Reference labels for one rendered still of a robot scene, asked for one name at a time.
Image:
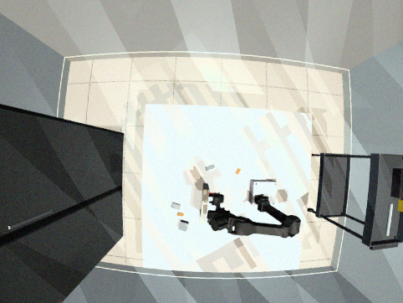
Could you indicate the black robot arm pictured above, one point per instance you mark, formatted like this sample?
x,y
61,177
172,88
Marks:
x,y
289,226

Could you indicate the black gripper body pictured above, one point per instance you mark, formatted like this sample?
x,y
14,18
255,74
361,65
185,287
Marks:
x,y
217,199

